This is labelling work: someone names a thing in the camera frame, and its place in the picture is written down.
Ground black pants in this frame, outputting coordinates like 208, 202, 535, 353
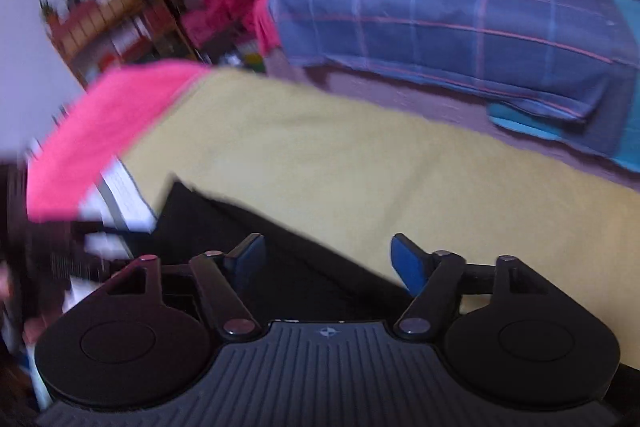
152, 179, 411, 325

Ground yellow patterned bed cover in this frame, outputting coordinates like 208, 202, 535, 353
122, 68, 639, 366

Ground bright pink cloth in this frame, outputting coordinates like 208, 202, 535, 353
26, 60, 212, 222

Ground blue plaid sheet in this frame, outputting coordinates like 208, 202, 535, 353
269, 0, 639, 121

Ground magenta clothes pile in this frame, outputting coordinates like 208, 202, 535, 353
180, 0, 257, 49

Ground wooden shelf unit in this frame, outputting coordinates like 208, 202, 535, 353
40, 0, 196, 89

